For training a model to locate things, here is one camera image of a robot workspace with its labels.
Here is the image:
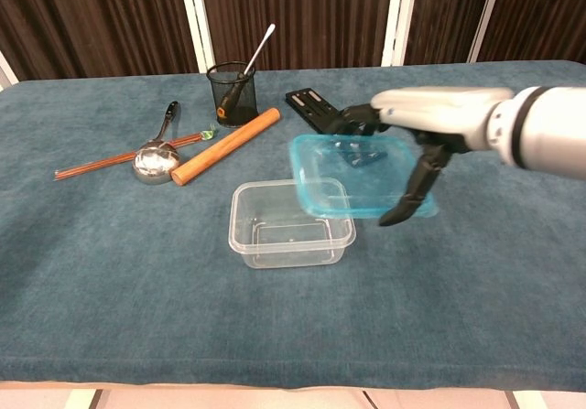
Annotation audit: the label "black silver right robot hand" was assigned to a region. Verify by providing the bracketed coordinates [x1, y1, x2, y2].
[320, 86, 516, 227]

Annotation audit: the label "blue plastic lid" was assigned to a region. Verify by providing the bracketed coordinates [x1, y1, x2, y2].
[288, 134, 439, 221]

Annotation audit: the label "clear plastic container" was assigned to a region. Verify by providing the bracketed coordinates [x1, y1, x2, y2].
[227, 176, 357, 270]

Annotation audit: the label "black folding laptop stand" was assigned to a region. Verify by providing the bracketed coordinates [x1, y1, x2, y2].
[285, 87, 388, 170]

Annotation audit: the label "black mesh pen holder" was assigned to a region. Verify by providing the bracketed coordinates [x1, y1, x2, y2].
[205, 60, 259, 129]

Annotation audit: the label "wooden rolling pin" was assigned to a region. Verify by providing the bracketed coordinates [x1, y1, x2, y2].
[170, 107, 282, 187]

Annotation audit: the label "teal table cloth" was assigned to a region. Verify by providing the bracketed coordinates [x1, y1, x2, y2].
[0, 59, 586, 392]

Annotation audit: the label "packaged brown chopsticks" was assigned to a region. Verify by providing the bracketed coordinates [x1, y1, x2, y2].
[53, 124, 219, 182]

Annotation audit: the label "steel ladle black handle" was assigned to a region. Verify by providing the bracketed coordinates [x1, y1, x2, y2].
[131, 101, 182, 186]

